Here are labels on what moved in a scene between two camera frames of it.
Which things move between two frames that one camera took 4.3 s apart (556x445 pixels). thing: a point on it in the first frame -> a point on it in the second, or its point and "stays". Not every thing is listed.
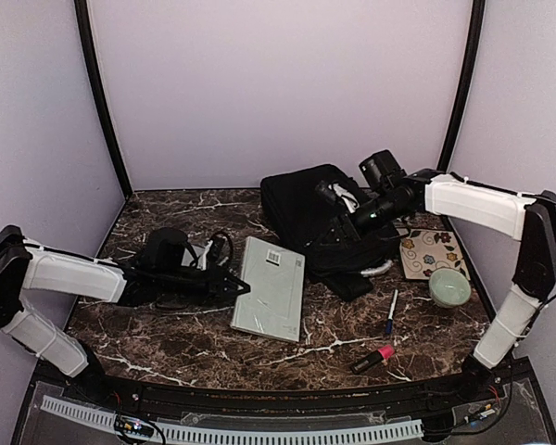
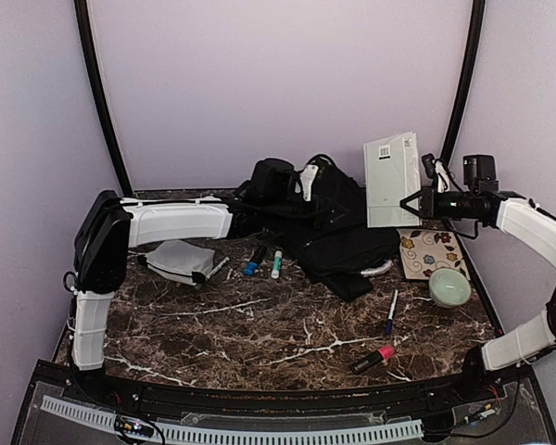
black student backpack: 345,257 stays
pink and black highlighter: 372,359 stays
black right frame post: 455,127 stays
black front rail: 467,385 stays
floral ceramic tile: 425,250 stays
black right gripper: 336,225 -> 430,205
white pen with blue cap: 389,323 stays
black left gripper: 215,288 -> 325,206
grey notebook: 272,306 -> 392,175
